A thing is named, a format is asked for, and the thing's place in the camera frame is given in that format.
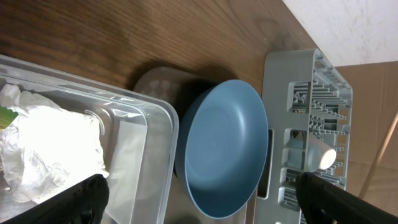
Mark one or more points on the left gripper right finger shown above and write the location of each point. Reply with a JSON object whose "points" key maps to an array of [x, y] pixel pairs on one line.
{"points": [[323, 202]]}

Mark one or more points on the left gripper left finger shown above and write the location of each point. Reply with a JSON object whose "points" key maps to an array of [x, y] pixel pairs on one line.
{"points": [[83, 203]]}

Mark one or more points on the pink cup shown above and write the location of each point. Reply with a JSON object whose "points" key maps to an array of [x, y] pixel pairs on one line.
{"points": [[328, 153]]}

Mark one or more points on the white tissue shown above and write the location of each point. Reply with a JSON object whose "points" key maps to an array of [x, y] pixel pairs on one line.
{"points": [[47, 149]]}

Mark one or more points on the foil snack wrapper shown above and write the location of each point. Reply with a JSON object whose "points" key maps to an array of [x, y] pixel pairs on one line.
{"points": [[6, 117]]}

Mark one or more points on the light blue cup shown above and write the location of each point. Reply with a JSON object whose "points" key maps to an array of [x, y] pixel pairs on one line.
{"points": [[296, 155]]}

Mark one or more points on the grey dishwasher rack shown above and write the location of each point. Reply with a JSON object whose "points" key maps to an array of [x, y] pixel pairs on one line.
{"points": [[303, 93]]}

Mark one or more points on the clear plastic bin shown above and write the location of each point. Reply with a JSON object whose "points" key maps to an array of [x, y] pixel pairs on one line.
{"points": [[135, 135]]}

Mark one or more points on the dark blue plate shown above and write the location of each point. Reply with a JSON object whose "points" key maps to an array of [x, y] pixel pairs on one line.
{"points": [[222, 148]]}

